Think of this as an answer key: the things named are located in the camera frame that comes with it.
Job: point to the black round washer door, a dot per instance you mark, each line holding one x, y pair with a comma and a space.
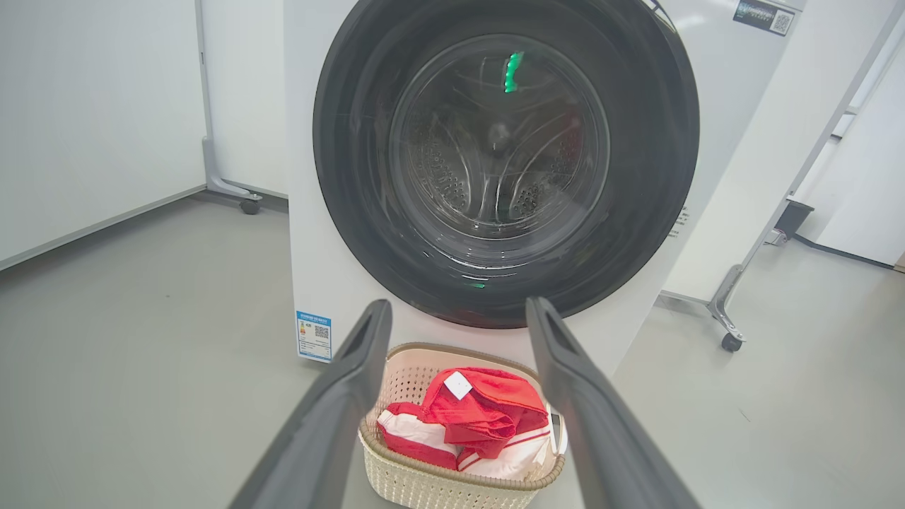
353, 141

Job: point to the cream perforated laundry basket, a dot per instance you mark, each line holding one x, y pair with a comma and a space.
424, 488

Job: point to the blue energy label sticker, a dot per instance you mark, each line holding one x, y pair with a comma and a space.
314, 336

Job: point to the black QR code sticker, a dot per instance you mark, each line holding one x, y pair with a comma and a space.
762, 15

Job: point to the red garment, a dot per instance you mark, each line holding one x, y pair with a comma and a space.
417, 438

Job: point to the white partition panel on casters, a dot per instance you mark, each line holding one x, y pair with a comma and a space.
247, 85
763, 141
85, 106

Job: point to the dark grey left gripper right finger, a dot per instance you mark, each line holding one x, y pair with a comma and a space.
608, 438

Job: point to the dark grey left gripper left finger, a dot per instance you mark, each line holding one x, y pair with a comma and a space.
318, 438

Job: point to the white front-load washing machine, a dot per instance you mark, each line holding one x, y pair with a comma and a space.
318, 212

